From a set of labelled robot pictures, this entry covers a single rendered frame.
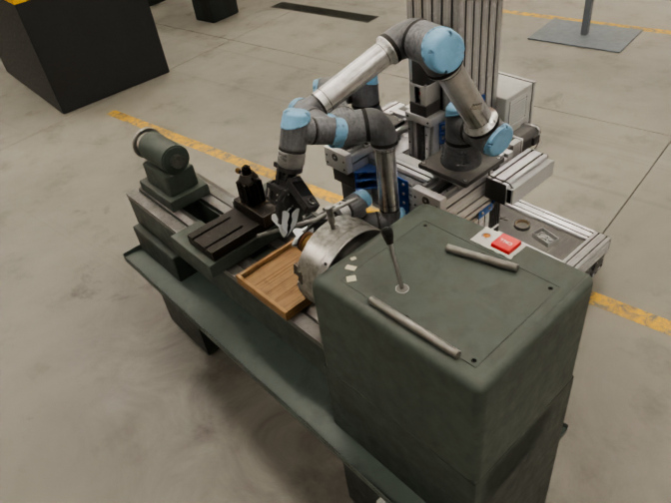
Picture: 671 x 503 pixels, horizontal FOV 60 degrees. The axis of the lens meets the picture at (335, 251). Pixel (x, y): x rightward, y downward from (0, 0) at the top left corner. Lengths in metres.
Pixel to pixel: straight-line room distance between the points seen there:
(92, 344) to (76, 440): 0.63
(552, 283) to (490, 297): 0.17
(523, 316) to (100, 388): 2.39
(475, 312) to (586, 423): 1.47
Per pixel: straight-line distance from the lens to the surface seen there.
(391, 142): 2.05
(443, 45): 1.72
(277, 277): 2.21
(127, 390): 3.27
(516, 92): 2.57
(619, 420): 2.94
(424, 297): 1.53
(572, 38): 6.53
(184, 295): 2.79
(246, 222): 2.38
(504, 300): 1.53
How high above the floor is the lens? 2.33
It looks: 39 degrees down
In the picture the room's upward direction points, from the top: 8 degrees counter-clockwise
